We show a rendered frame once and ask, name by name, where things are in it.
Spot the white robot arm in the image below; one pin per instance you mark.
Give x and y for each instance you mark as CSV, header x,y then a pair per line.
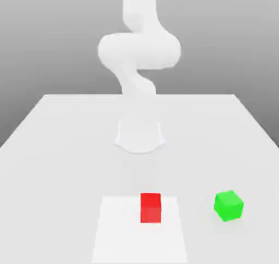
x,y
139,50

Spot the small red cube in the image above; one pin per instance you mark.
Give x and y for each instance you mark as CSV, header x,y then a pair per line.
x,y
150,208

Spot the small green cube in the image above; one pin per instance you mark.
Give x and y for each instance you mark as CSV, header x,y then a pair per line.
x,y
228,205

